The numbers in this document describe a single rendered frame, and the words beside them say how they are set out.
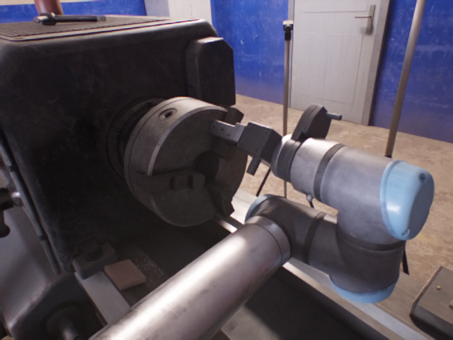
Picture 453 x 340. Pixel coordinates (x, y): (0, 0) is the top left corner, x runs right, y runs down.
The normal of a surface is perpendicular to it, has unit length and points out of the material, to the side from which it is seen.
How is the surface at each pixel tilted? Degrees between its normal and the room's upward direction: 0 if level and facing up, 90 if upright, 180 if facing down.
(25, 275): 32
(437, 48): 90
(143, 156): 60
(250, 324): 19
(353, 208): 91
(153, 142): 46
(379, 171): 28
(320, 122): 90
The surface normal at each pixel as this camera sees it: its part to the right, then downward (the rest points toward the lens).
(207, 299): 0.54, -0.48
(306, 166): -0.68, -0.08
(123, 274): 0.18, -0.94
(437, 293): -0.07, -0.87
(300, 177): -0.74, 0.32
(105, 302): -0.49, -0.49
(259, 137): -0.60, -0.29
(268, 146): 0.67, 0.32
